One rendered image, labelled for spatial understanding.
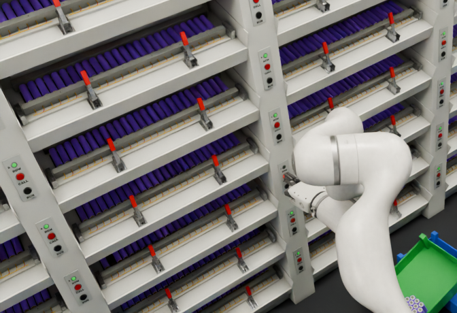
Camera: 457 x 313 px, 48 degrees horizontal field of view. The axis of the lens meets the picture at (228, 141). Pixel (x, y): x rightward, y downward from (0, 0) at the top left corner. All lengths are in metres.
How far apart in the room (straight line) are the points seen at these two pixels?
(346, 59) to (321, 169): 0.73
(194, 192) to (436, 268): 0.96
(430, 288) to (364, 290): 1.06
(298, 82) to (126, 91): 0.54
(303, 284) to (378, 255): 1.06
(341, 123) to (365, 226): 0.24
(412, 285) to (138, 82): 1.25
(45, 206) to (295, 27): 0.81
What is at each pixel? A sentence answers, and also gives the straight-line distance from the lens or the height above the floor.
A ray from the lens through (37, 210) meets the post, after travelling 1.35.
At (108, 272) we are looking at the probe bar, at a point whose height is 0.53.
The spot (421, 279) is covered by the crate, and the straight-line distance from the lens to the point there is 2.04.
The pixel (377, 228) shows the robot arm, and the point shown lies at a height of 0.93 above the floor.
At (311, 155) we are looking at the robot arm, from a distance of 1.00.
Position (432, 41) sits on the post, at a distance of 1.91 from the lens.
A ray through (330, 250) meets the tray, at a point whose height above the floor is 0.11.
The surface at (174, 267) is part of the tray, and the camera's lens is 1.62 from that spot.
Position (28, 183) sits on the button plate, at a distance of 1.31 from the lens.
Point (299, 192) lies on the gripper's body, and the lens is 1.54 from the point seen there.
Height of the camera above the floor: 1.61
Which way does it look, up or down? 33 degrees down
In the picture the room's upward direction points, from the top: 13 degrees counter-clockwise
